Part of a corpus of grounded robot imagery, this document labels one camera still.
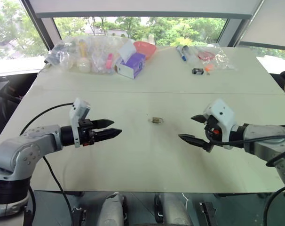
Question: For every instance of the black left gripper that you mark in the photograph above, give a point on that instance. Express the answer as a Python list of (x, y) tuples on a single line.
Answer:
[(86, 133)]

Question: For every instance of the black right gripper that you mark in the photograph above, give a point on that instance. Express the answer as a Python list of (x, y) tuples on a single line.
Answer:
[(211, 131)]

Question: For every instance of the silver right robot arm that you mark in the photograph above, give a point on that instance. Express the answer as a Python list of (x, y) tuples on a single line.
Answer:
[(262, 136)]

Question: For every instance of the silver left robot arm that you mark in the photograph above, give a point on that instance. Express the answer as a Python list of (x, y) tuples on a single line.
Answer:
[(27, 150)]

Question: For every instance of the small brass padlock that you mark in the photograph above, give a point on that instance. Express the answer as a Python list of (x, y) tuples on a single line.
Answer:
[(157, 120)]

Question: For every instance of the small black box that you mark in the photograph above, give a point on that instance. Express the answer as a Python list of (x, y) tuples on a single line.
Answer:
[(197, 71)]

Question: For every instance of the orange small item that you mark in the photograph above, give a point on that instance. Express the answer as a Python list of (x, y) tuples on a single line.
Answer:
[(209, 67)]

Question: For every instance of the white round bulb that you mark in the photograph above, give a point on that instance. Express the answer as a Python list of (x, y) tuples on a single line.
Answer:
[(83, 65)]

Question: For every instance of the purple and white box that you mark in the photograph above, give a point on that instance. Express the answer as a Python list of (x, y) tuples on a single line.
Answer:
[(133, 67)]

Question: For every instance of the pink small item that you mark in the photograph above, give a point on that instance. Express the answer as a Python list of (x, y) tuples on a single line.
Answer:
[(109, 60)]

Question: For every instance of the large clear plastic bag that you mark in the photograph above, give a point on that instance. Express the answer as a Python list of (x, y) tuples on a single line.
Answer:
[(97, 58)]

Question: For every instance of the small clear plastic bag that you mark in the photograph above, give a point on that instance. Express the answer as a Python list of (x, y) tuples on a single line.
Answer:
[(217, 58)]

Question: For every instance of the blue marker pen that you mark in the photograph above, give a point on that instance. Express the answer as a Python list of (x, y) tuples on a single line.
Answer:
[(181, 54)]

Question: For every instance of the silver rounded robot leg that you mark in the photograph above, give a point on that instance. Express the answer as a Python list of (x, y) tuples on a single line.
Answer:
[(112, 212), (173, 212)]

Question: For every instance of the yellow bottle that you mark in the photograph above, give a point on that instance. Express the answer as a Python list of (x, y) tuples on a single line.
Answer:
[(82, 48)]

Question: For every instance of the pink plastic bowl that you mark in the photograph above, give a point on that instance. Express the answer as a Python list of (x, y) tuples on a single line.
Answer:
[(146, 49)]

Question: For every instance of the dark office chair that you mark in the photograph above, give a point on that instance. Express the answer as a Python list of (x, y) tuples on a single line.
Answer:
[(6, 94)]

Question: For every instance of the white roller blind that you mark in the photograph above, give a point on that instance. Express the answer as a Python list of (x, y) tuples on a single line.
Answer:
[(137, 5), (269, 21)]

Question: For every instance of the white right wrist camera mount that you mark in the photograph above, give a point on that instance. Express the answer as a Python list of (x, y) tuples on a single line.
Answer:
[(223, 115)]

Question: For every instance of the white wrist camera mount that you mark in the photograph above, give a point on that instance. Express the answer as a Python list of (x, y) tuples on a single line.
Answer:
[(223, 115), (77, 113)]

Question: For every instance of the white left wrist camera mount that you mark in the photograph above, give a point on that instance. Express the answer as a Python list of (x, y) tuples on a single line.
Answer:
[(77, 113)]

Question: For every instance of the black bracket under table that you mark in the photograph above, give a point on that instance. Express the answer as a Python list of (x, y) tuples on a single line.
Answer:
[(79, 216), (208, 214)]

